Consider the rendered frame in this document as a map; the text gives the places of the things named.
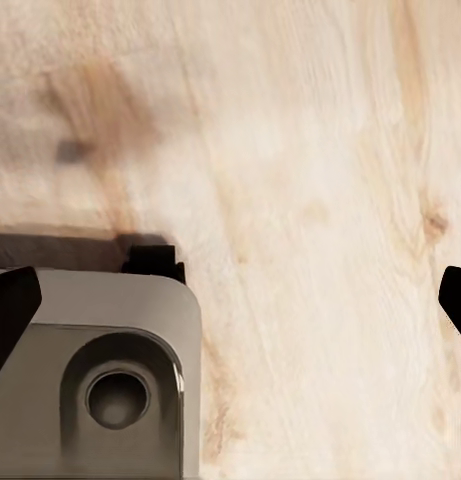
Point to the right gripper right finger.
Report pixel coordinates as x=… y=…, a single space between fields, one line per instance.
x=450 y=294

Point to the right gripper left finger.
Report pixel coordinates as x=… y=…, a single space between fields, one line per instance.
x=20 y=298

